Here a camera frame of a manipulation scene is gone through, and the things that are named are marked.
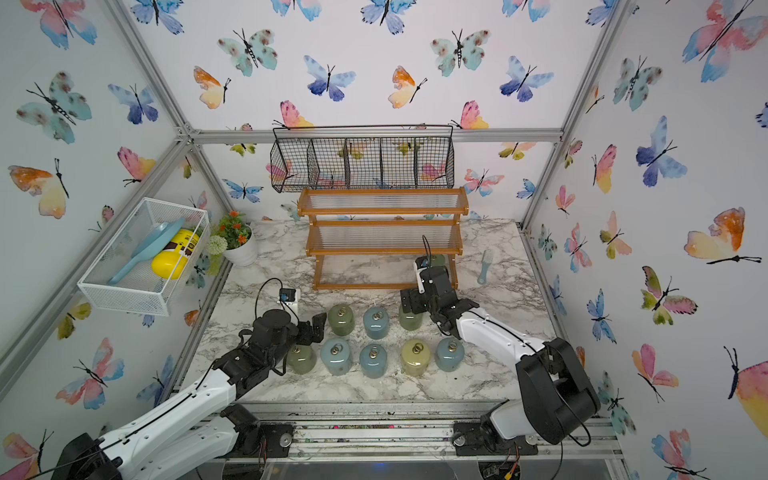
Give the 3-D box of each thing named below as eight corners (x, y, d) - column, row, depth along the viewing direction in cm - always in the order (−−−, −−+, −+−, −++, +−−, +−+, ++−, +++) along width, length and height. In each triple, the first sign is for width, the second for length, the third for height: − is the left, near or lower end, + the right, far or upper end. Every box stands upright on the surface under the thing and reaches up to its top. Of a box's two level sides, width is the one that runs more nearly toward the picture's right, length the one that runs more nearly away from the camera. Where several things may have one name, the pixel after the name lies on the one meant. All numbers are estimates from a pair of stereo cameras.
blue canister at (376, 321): (365, 339, 93) (362, 326, 86) (366, 321, 97) (364, 307, 90) (389, 339, 93) (388, 326, 86) (389, 321, 97) (388, 307, 90)
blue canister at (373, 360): (361, 378, 86) (358, 367, 79) (363, 356, 90) (360, 344, 83) (386, 378, 86) (385, 367, 79) (386, 356, 90) (385, 344, 83)
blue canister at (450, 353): (436, 371, 87) (439, 360, 80) (434, 349, 91) (437, 337, 84) (460, 371, 87) (465, 360, 80) (457, 349, 91) (462, 337, 84)
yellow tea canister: (401, 376, 86) (402, 364, 79) (401, 352, 90) (401, 339, 83) (428, 376, 86) (431, 364, 79) (427, 352, 90) (429, 339, 83)
